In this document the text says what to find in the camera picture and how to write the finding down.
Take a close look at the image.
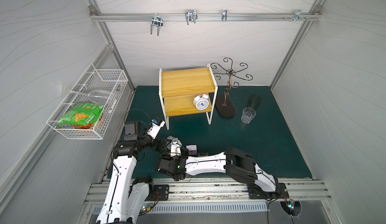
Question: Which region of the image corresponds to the white square alarm clock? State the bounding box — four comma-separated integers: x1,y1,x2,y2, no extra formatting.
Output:
186,145,198,156

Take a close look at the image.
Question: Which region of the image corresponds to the white twin-bell alarm clock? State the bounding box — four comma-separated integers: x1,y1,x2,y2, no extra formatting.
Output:
194,94,209,110

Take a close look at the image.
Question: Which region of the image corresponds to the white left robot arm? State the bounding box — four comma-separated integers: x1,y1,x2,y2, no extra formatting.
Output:
96,118,165,224

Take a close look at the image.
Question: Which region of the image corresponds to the dark cup holder stand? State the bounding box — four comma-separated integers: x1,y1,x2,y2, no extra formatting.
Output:
210,57,253,118

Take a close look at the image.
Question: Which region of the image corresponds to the clear wine glass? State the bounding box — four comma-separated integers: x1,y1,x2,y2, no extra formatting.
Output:
63,88,111,105

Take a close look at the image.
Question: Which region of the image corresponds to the green snack bag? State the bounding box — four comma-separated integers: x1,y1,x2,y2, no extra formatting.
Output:
56,103,104,127

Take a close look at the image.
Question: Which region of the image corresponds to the clear drinking glass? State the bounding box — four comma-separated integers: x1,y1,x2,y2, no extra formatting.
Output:
241,107,256,124

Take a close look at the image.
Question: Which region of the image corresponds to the dark tinted glass cup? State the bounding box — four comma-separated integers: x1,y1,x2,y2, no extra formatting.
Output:
247,94,262,110

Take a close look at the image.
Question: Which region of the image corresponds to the metal double hook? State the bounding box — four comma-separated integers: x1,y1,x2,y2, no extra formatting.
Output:
185,9,198,25
150,15,163,36

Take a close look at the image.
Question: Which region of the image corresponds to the black round floor device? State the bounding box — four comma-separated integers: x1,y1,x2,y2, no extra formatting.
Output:
280,200,302,217

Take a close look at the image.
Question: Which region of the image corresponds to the metal single hook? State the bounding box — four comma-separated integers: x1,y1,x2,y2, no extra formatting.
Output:
221,9,228,22

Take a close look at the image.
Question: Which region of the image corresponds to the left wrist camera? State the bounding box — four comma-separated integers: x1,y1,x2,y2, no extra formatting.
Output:
147,117,165,139

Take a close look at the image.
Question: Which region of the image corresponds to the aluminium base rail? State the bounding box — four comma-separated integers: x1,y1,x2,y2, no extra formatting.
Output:
81,177,332,214

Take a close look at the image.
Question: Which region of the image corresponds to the wooden two-tier white-frame shelf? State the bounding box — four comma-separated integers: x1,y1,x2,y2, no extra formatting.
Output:
158,65,218,130

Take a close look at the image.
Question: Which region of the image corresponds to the white wire basket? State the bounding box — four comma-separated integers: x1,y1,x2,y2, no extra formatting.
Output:
46,64,128,140

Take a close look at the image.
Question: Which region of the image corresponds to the aluminium wall rail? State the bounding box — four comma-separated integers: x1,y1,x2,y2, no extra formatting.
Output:
90,12,322,23

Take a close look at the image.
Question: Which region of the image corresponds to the metal bracket hook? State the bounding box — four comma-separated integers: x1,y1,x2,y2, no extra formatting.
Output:
283,10,310,22

